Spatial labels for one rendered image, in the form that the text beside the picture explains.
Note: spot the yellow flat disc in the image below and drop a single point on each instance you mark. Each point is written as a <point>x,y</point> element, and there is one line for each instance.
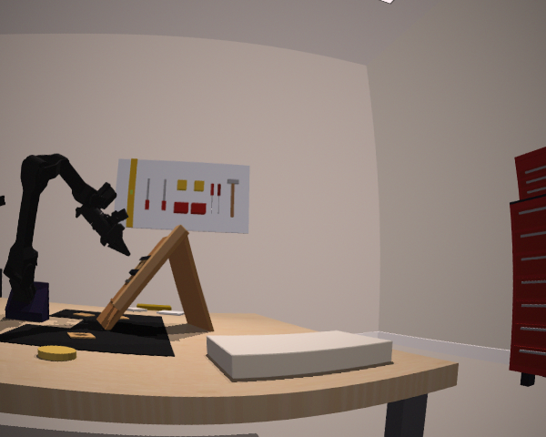
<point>57,353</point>

